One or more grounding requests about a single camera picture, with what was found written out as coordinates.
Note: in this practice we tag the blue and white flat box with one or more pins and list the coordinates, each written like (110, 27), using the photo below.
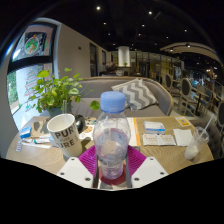
(154, 127)

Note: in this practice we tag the clear blue-capped water bottle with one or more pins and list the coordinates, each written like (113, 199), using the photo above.
(111, 140)

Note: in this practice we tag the grey curved sofa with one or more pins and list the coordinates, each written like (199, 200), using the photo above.
(96, 88)

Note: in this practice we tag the person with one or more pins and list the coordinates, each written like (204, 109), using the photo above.
(111, 69)

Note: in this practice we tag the bright blue small box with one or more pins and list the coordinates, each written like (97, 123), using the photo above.
(25, 132)

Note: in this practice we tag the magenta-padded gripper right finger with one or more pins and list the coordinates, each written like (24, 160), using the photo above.
(146, 170)

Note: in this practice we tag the framed colourful wall poster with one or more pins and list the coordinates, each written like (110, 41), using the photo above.
(33, 43)

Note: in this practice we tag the green potted plant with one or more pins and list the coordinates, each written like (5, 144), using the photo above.
(55, 91)

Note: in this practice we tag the group of ceiling spotlights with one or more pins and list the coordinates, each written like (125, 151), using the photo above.
(150, 13)

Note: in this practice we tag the white printed leaflet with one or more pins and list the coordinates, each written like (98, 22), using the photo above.
(158, 139)

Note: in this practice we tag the silver pill blister pack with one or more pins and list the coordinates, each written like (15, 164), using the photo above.
(18, 146)

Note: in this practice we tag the white lettered mug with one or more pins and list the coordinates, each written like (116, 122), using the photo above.
(65, 135)

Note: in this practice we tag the group of oval-backed chairs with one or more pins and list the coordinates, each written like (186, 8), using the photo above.
(186, 90)

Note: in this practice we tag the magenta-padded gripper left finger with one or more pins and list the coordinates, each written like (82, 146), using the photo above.
(78, 171)

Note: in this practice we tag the yellow square card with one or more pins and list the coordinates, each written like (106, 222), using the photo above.
(183, 121)

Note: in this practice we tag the clear plastic cup with straw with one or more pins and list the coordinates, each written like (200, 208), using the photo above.
(195, 145)

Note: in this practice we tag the printed white paper sheet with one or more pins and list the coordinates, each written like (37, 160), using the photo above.
(88, 128)

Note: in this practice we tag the grey white chevron cushion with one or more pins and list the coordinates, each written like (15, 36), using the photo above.
(135, 93)

